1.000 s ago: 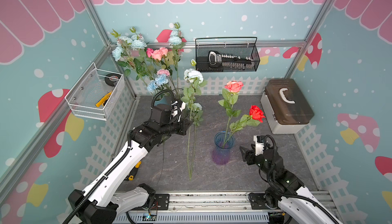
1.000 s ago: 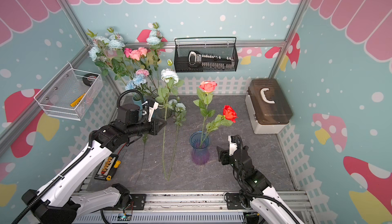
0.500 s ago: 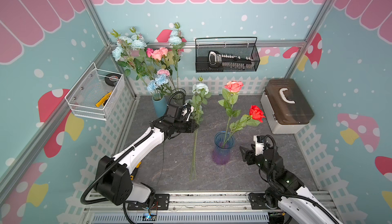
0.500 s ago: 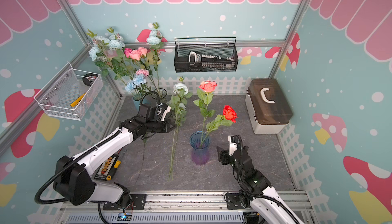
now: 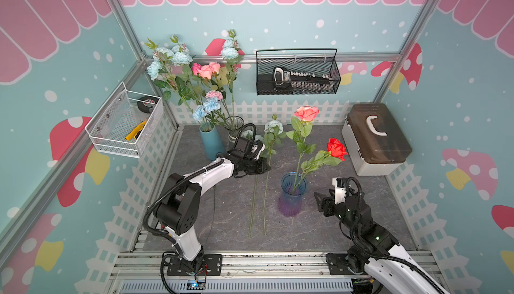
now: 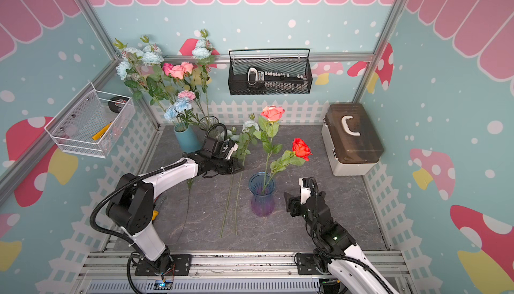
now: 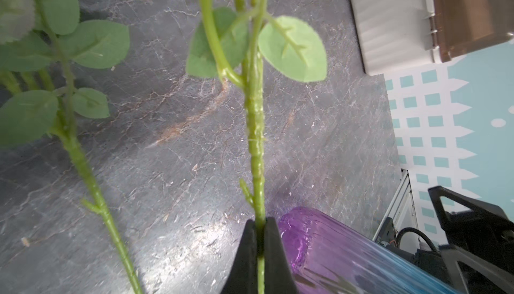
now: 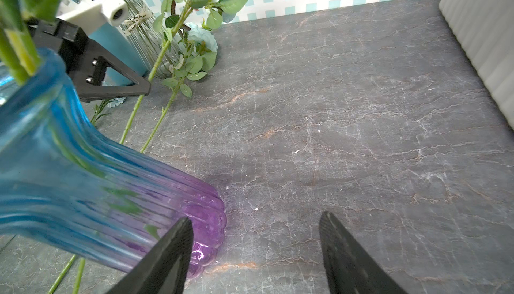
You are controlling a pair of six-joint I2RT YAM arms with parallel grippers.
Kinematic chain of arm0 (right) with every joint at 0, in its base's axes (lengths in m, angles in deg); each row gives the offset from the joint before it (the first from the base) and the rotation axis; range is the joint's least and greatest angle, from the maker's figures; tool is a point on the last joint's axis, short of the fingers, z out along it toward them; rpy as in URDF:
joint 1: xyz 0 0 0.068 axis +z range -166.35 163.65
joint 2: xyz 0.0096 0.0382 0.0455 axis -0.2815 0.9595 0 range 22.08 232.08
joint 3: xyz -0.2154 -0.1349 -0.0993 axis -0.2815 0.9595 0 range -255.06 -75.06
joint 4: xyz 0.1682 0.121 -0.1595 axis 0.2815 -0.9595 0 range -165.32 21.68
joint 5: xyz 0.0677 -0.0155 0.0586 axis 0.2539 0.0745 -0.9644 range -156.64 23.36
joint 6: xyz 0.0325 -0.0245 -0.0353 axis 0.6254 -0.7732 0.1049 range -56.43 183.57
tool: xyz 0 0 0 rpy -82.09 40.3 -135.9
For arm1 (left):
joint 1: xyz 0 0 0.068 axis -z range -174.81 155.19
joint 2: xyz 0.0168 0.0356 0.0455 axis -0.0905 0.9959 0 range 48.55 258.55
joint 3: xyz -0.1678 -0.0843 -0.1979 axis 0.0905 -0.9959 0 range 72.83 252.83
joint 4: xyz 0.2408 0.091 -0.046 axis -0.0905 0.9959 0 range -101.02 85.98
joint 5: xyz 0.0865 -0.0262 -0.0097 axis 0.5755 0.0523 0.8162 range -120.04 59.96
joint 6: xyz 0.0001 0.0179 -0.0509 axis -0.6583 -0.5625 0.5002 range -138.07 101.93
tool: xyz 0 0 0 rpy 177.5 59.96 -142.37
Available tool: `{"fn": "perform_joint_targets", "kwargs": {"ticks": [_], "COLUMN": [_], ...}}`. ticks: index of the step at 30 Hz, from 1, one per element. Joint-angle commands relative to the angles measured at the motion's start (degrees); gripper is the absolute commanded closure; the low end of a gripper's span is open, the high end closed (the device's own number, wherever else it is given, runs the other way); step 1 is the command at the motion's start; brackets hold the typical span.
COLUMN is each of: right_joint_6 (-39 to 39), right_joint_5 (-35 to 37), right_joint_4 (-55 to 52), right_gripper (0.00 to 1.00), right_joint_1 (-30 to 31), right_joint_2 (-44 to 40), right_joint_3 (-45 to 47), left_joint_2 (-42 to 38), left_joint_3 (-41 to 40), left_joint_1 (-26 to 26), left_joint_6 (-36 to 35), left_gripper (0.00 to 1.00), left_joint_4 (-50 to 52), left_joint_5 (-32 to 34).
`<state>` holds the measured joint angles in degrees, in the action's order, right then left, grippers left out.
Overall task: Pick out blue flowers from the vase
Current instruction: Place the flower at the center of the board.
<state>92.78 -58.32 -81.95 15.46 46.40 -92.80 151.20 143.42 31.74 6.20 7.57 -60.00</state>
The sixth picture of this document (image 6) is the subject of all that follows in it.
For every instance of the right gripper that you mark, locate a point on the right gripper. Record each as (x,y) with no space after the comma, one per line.
(294,202)

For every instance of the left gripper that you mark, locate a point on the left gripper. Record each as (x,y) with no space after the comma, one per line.
(231,170)

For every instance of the pale blue flower stem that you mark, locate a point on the pale blue flower stem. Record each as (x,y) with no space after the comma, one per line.
(233,137)

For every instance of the white flower stem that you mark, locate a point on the white flower stem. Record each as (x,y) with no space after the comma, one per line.
(245,138)

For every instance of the purple glass vase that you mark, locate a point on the purple glass vase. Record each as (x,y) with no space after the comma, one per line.
(262,195)

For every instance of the clear glass vase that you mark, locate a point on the clear glass vase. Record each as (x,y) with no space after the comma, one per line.
(207,122)

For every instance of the single blue flower stem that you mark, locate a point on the single blue flower stem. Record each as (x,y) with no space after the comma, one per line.
(190,184)

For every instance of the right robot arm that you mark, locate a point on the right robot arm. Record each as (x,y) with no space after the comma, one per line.
(336,257)

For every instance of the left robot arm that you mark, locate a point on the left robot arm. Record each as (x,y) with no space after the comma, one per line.
(127,212)

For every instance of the teal ceramic vase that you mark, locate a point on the teal ceramic vase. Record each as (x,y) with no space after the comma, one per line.
(187,139)

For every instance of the bouquet in teal vase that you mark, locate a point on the bouquet in teal vase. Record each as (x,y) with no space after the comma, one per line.
(144,70)

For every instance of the red rose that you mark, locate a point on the red rose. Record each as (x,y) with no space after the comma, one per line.
(297,156)

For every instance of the coral pink rose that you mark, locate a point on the coral pink rose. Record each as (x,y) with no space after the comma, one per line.
(269,125)

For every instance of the brown lid storage box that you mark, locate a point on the brown lid storage box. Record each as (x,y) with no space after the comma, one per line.
(352,144)

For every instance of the bit set tool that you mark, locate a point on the bit set tool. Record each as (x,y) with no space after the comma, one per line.
(271,81)

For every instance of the black tape roll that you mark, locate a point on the black tape roll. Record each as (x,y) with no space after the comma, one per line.
(116,104)

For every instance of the yellow tool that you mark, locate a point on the yellow tool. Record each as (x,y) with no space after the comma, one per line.
(102,132)

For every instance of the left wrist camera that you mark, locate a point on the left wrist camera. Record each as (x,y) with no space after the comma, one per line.
(229,147)

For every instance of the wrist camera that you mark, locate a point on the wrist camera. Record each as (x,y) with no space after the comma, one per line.
(229,147)
(305,190)

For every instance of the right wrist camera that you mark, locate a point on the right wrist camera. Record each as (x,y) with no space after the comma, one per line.
(305,190)

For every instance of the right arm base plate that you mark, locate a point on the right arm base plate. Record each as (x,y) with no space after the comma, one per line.
(310,264)

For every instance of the black wire basket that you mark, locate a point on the black wire basket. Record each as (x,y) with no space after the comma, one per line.
(279,60)

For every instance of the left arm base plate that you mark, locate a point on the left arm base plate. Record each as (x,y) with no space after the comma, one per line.
(168,265)

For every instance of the white wire basket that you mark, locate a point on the white wire basket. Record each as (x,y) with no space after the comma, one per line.
(73,127)

